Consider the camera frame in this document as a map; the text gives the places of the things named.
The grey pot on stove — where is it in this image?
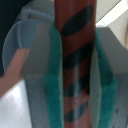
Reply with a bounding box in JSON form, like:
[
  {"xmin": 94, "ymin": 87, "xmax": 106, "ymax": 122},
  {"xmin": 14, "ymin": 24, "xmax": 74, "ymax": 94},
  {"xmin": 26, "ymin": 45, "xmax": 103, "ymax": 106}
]
[{"xmin": 2, "ymin": 19, "xmax": 49, "ymax": 70}]

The brown toy sausage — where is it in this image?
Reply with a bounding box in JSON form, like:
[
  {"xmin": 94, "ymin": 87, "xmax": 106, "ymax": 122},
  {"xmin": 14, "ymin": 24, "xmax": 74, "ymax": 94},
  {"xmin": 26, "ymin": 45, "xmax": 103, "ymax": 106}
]
[{"xmin": 54, "ymin": 0, "xmax": 97, "ymax": 128}]

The gripper right finger with green pad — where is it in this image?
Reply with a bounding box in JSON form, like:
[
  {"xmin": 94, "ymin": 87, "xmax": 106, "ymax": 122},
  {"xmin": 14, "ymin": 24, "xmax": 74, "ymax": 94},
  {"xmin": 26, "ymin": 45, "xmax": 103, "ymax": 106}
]
[{"xmin": 89, "ymin": 26, "xmax": 128, "ymax": 128}]

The gripper left finger with green pad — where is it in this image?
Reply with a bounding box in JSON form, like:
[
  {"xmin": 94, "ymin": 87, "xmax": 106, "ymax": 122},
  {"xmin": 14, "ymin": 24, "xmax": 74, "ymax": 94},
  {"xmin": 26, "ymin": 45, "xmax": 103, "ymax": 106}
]
[{"xmin": 19, "ymin": 22, "xmax": 65, "ymax": 128}]

